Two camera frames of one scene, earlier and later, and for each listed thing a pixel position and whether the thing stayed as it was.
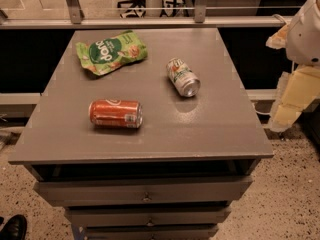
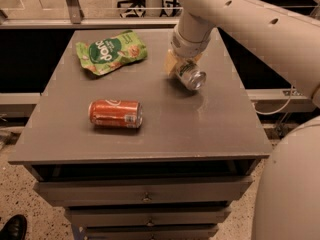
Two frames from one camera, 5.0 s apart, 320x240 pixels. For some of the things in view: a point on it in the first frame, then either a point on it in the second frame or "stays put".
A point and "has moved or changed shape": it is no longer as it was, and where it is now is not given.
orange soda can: [116, 112] stays put
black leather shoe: [15, 228] stays put
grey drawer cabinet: [143, 134] stays put
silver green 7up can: [185, 80] has moved or changed shape
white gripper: [305, 40] to [186, 46]
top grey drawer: [142, 190] stays put
